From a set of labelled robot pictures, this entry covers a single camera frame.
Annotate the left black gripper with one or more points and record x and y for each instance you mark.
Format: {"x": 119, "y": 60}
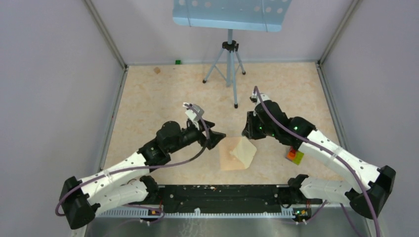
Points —
{"x": 214, "y": 137}

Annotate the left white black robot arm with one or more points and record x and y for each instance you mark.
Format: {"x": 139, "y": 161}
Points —
{"x": 81, "y": 200}

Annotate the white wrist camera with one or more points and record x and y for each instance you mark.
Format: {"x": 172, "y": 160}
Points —
{"x": 258, "y": 97}
{"x": 194, "y": 113}

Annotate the cream letter paper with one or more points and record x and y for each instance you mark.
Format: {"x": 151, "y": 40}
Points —
{"x": 244, "y": 151}

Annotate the grey slotted cable duct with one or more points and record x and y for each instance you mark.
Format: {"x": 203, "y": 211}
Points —
{"x": 127, "y": 212}

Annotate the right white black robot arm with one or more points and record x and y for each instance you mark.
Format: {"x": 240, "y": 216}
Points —
{"x": 365, "y": 187}

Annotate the grey tripod stand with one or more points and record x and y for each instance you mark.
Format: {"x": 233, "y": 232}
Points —
{"x": 233, "y": 64}

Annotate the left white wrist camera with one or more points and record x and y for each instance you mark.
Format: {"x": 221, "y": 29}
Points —
{"x": 194, "y": 113}

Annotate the blue music stand tray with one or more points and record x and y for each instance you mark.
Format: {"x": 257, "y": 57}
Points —
{"x": 248, "y": 15}

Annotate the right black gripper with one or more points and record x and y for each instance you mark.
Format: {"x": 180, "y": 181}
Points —
{"x": 249, "y": 131}

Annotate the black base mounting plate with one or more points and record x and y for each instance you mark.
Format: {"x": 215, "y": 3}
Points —
{"x": 222, "y": 199}

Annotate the colourful toy block stack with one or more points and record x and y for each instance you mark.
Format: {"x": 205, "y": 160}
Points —
{"x": 294, "y": 156}

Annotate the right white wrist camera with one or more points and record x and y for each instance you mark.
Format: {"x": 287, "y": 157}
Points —
{"x": 258, "y": 97}

